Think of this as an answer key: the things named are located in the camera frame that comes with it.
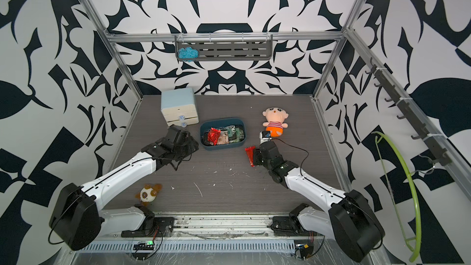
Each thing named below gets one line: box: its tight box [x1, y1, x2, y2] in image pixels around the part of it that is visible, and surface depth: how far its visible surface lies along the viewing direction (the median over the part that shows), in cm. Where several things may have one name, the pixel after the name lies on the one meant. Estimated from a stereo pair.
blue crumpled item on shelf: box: [177, 47, 200, 62], surface depth 93 cm
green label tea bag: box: [226, 125, 245, 143], surface depth 100 cm
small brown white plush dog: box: [134, 183, 163, 207], surface depth 81 cm
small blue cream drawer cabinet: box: [160, 87, 200, 127], surface depth 101 cm
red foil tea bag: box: [207, 127, 222, 146], surface depth 95 cm
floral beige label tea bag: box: [217, 130, 230, 145], surface depth 97 cm
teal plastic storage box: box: [199, 117, 247, 151], surface depth 98 cm
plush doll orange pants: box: [262, 107, 289, 138], surface depth 103 cm
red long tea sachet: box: [244, 145, 256, 168], surface depth 96 cm
